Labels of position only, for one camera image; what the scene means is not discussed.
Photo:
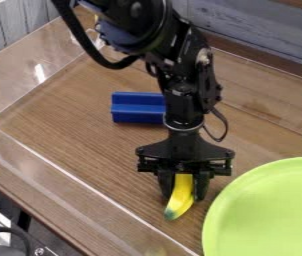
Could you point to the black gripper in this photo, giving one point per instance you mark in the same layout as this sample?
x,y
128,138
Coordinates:
x,y
184,153

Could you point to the blue plastic block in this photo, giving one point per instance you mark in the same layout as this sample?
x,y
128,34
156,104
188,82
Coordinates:
x,y
136,107

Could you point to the clear acrylic corner bracket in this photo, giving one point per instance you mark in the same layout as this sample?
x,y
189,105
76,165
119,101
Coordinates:
x,y
92,35

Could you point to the yellow toy banana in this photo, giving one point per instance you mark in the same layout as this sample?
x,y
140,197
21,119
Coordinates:
x,y
181,198

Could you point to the green plate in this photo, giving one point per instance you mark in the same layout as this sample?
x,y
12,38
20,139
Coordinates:
x,y
254,219

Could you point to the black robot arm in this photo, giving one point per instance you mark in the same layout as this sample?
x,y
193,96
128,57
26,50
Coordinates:
x,y
147,31

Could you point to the clear acrylic barrier wall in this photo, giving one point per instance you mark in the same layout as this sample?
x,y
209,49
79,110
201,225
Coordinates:
x,y
68,163

